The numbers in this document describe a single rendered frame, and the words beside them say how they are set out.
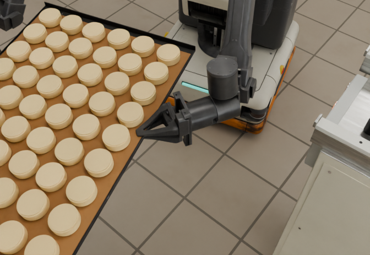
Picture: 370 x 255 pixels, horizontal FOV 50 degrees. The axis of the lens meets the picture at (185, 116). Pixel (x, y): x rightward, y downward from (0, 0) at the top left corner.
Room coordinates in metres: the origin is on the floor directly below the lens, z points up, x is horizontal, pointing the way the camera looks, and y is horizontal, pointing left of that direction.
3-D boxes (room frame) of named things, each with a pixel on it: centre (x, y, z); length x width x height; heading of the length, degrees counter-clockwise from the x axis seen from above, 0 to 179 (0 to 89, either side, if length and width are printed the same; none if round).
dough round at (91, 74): (0.59, 0.20, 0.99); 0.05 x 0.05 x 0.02
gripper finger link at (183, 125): (0.47, 0.05, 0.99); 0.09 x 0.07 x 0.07; 111
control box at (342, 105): (0.65, -0.39, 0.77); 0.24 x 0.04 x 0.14; 142
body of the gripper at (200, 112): (0.49, -0.02, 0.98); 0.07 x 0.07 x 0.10; 21
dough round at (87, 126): (0.46, 0.19, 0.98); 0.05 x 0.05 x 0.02
